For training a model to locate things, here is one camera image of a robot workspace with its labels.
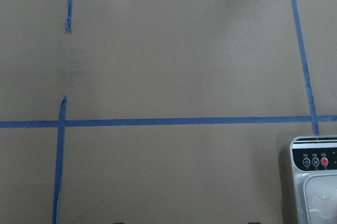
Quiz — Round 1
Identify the silver digital kitchen scale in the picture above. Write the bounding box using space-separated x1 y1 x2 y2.
289 135 336 223

